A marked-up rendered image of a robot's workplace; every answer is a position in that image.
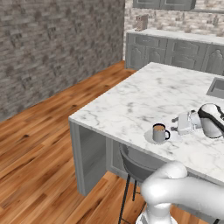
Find grey kitchen island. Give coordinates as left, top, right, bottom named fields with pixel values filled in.
left=68, top=61, right=224, bottom=218

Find white saucer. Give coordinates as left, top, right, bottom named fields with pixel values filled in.
left=144, top=129, right=172, bottom=146

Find grey cup of tea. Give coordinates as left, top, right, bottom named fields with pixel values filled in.
left=151, top=122, right=172, bottom=144

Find grey bar stool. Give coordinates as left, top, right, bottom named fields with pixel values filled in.
left=117, top=142, right=171, bottom=224

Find brown knife block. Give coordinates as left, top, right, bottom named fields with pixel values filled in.
left=134, top=14, right=150, bottom=32

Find grey wall cupboards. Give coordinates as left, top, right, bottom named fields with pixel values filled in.
left=132, top=0, right=197, bottom=11

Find grey sink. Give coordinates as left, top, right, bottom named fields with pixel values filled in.
left=206, top=76, right=224, bottom=100

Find grey base cupboard run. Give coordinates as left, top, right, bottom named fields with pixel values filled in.
left=124, top=28, right=224, bottom=77

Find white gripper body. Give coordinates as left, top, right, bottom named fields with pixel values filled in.
left=177, top=111, right=194, bottom=137

